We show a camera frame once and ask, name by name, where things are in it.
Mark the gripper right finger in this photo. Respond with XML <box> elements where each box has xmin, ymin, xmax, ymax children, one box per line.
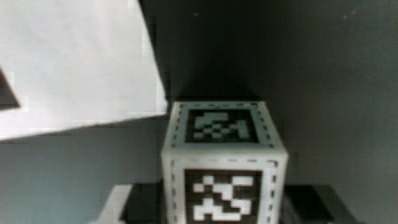
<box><xmin>283</xmin><ymin>185</ymin><xmax>363</xmax><ymax>224</ymax></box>

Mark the white tagged leg block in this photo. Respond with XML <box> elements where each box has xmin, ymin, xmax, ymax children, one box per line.
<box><xmin>162</xmin><ymin>101</ymin><xmax>289</xmax><ymax>224</ymax></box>

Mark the white tag base sheet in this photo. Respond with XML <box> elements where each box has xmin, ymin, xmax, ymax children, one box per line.
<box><xmin>0</xmin><ymin>0</ymin><xmax>168</xmax><ymax>141</ymax></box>

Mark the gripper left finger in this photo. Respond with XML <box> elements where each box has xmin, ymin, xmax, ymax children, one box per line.
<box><xmin>90</xmin><ymin>183</ymin><xmax>161</xmax><ymax>224</ymax></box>

